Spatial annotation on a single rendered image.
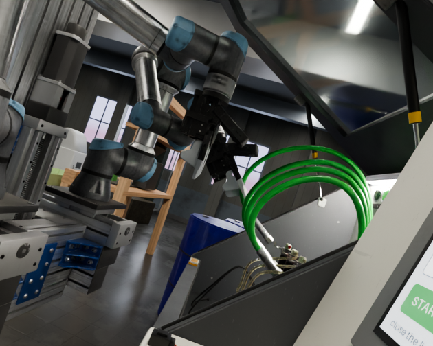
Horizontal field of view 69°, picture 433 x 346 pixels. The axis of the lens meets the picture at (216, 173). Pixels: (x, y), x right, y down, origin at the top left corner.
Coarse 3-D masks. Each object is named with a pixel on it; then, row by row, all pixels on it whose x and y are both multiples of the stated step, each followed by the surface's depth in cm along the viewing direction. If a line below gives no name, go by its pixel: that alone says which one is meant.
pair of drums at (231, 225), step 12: (192, 216) 272; (204, 216) 286; (192, 228) 265; (204, 228) 257; (216, 228) 254; (228, 228) 265; (240, 228) 295; (192, 240) 261; (204, 240) 255; (216, 240) 253; (180, 252) 270; (192, 252) 258; (180, 264) 264; (168, 276) 281; (168, 288) 267
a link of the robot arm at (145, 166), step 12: (168, 72) 123; (180, 72) 125; (168, 84) 123; (180, 84) 127; (168, 96) 126; (144, 132) 125; (132, 144) 125; (144, 144) 125; (132, 156) 123; (144, 156) 125; (132, 168) 123; (144, 168) 126; (132, 180) 130; (144, 180) 129
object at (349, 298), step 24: (432, 144) 48; (408, 168) 50; (432, 168) 44; (408, 192) 46; (432, 192) 40; (384, 216) 48; (408, 216) 42; (360, 240) 51; (384, 240) 44; (408, 240) 39; (360, 264) 46; (384, 264) 41; (336, 288) 49; (360, 288) 43; (336, 312) 45; (360, 312) 40; (312, 336) 47; (336, 336) 41
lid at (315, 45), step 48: (240, 0) 109; (288, 0) 86; (336, 0) 71; (384, 0) 55; (432, 0) 51; (288, 48) 105; (336, 48) 84; (384, 48) 69; (432, 48) 57; (336, 96) 102; (384, 96) 81; (432, 96) 68; (384, 144) 95
